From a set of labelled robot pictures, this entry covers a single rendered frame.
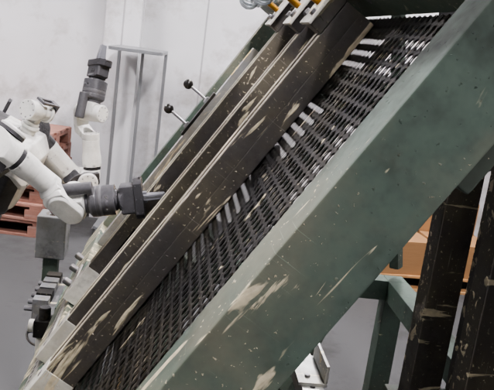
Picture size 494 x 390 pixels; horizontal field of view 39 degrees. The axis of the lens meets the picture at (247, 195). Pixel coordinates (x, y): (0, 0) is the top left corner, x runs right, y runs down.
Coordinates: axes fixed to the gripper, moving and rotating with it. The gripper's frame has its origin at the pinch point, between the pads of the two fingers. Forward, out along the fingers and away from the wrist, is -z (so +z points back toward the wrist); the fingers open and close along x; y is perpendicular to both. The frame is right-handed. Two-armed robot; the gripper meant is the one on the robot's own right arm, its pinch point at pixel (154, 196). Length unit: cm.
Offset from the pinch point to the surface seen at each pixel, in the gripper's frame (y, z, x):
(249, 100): -36, -27, 29
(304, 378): -56, -33, -31
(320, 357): -52, -37, -29
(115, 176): 416, 61, -75
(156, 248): -62, -4, 3
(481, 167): -116, -48, 27
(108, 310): -62, 7, -9
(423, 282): -62, -58, -9
